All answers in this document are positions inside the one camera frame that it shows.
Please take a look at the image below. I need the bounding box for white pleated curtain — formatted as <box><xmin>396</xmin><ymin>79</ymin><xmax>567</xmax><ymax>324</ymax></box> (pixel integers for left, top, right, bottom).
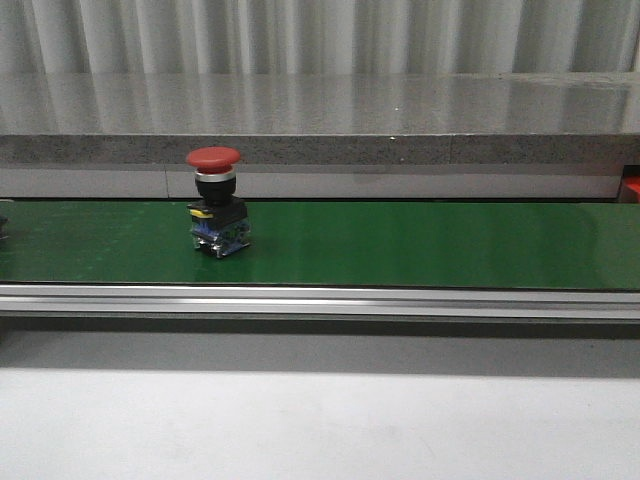
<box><xmin>1</xmin><ymin>1</ymin><xmax>639</xmax><ymax>74</ymax></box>

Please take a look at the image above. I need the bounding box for green conveyor belt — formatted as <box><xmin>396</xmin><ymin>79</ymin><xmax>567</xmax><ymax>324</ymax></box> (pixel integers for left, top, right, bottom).
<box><xmin>1</xmin><ymin>200</ymin><xmax>639</xmax><ymax>290</ymax></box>

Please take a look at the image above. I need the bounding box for grey stone counter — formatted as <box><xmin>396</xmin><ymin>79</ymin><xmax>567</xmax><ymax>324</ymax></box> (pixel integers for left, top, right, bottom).
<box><xmin>1</xmin><ymin>73</ymin><xmax>639</xmax><ymax>200</ymax></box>

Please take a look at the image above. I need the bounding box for aluminium conveyor frame rail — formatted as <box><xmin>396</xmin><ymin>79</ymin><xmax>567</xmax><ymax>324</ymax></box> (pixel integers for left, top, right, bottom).
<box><xmin>1</xmin><ymin>284</ymin><xmax>639</xmax><ymax>323</ymax></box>

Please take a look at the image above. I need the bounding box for red box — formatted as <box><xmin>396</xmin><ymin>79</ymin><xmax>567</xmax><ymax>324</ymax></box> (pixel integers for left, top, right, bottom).
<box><xmin>618</xmin><ymin>175</ymin><xmax>640</xmax><ymax>204</ymax></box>

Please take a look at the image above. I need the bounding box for red mushroom push button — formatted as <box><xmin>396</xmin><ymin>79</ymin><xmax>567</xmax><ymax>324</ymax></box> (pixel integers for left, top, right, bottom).
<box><xmin>186</xmin><ymin>146</ymin><xmax>250</xmax><ymax>259</ymax></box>

